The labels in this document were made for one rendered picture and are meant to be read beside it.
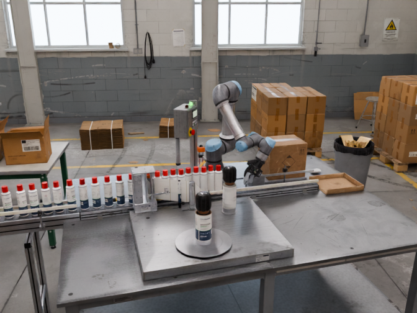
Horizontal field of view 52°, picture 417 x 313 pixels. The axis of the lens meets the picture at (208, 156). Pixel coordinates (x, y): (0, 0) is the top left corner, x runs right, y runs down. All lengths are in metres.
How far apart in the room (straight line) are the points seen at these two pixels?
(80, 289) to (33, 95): 6.48
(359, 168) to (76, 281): 3.59
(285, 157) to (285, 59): 5.16
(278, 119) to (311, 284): 3.23
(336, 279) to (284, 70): 5.53
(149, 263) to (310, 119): 4.35
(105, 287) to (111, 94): 6.24
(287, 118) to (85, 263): 4.26
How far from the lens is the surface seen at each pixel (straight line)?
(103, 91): 8.18
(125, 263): 2.34
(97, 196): 2.78
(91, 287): 2.21
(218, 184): 2.89
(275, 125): 6.07
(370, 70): 8.87
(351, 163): 5.02
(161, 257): 2.27
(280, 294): 3.14
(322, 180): 3.38
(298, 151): 3.27
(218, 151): 3.06
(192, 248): 2.31
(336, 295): 3.21
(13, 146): 4.04
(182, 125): 2.73
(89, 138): 6.73
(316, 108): 6.19
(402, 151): 6.13
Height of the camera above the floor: 2.10
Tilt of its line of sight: 20 degrees down
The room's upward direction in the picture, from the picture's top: straight up
